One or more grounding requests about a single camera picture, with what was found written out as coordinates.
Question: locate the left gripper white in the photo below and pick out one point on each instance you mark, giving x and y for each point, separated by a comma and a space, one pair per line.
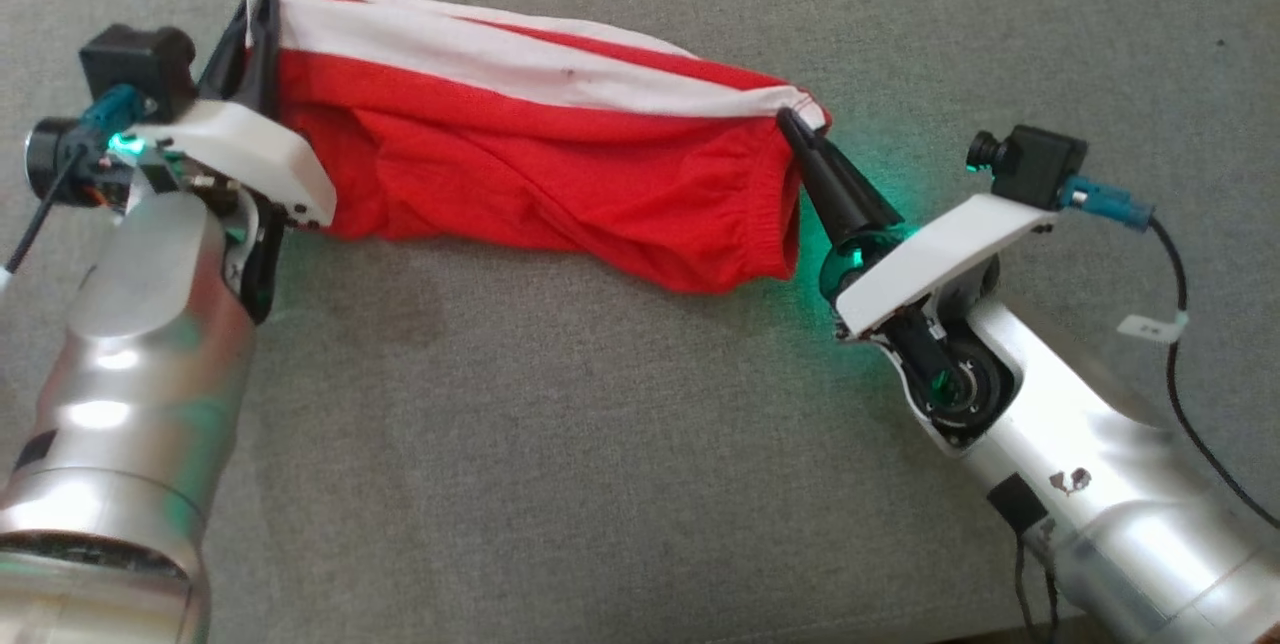
250, 159

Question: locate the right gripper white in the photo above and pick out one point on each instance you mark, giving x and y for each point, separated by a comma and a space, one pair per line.
940, 254

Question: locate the red shorts with white stripes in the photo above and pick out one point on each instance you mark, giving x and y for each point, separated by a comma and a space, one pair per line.
560, 164

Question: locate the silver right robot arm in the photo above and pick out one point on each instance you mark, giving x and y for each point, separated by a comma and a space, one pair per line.
1100, 484

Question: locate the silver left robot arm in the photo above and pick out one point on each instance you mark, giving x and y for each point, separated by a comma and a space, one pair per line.
130, 404

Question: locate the grey fabric sofa seat cushion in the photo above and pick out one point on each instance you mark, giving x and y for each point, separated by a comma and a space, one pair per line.
600, 444

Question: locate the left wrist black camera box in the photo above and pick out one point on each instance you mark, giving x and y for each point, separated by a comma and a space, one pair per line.
140, 59

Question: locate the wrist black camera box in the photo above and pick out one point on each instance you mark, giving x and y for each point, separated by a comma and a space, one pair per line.
1035, 164
140, 59

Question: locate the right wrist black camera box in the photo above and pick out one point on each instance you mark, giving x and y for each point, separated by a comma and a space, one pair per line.
1035, 164

